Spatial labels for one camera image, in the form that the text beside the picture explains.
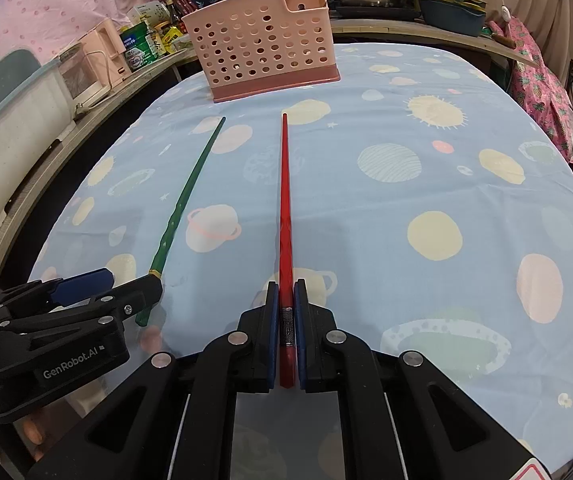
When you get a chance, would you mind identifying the pink dotted cloth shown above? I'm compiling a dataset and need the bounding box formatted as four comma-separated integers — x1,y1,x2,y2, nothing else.
0,0,167,76

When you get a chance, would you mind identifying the blue planet print tablecloth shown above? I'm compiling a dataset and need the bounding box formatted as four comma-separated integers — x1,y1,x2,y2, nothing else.
29,42,573,480

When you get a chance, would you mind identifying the pink floral cloth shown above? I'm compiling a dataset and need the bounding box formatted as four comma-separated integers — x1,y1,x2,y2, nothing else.
509,15,573,163

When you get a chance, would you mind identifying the white plastic storage box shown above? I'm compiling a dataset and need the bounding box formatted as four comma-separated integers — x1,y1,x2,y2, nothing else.
0,49,77,243

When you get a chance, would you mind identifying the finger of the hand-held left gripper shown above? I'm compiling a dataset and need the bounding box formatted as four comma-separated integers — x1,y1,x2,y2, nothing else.
0,276,165,342
0,267,116,318

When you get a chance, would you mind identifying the red chopstick grey band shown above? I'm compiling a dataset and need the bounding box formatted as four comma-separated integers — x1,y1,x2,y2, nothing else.
277,113,298,391

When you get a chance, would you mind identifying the pink kitchen appliance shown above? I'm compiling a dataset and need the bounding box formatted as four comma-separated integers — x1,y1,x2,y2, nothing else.
59,19,123,107

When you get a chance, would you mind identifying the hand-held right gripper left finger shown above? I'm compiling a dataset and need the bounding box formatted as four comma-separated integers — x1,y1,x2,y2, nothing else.
26,280,281,480

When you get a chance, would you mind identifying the yellow food packet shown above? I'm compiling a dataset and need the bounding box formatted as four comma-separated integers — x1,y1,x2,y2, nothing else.
159,25,190,56

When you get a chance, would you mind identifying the pink perforated plastic basket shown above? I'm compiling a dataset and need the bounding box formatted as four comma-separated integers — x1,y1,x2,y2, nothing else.
181,0,341,105

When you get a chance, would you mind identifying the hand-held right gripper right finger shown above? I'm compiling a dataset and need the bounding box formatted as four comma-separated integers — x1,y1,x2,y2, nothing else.
293,277,552,480

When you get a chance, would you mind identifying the person's left hand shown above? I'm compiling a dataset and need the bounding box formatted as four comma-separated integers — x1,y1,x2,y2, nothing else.
18,402,85,462

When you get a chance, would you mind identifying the green chopstick gold band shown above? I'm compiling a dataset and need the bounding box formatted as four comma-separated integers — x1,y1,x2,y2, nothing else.
135,116,227,326

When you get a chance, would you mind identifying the green canister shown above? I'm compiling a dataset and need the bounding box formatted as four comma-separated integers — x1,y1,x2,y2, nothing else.
119,22,160,73

